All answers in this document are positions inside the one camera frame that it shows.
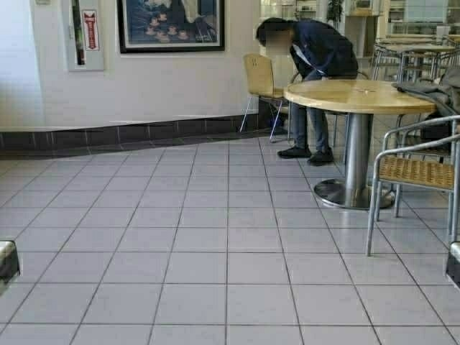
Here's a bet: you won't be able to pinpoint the round wooden cafe table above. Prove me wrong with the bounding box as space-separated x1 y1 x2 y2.
284 80 436 210

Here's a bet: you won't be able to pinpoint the grey jacket on table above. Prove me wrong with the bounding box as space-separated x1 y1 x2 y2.
392 66 459 116

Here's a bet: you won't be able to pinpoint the light wooden chair by wall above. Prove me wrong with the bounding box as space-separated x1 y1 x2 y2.
239 53 288 142

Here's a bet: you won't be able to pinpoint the white fire extinguisher cabinet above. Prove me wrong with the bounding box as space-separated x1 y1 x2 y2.
60 0 104 72

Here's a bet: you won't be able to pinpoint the framed blue picture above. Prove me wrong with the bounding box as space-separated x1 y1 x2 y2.
117 0 226 54

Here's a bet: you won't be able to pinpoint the person in dark jacket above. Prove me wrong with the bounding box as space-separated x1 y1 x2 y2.
255 17 359 166

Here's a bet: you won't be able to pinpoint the robot base right corner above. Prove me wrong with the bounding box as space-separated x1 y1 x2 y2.
445 241 460 288

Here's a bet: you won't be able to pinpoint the background metal tables and chairs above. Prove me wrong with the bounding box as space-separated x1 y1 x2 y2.
370 37 459 82

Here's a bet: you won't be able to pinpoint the wicker metal armchair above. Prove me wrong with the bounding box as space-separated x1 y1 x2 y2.
365 115 459 257

